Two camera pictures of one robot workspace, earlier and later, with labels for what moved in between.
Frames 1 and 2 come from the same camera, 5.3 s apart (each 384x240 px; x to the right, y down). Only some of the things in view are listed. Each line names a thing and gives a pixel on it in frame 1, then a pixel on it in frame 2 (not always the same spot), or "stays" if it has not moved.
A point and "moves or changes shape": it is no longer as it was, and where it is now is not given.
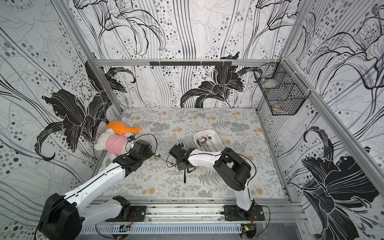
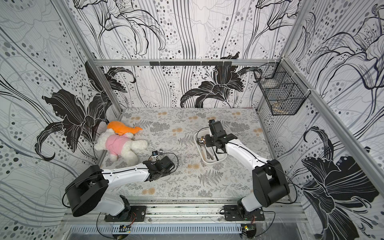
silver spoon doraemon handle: x=198 y=142 moves or changes shape
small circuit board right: x=250 y=229 stays
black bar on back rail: x=190 y=63 stays
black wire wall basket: x=284 y=92 stays
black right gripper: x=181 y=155 -> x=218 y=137
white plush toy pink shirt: x=113 y=140 stays
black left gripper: x=150 y=153 -> x=167 y=172
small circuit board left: x=127 y=229 stays
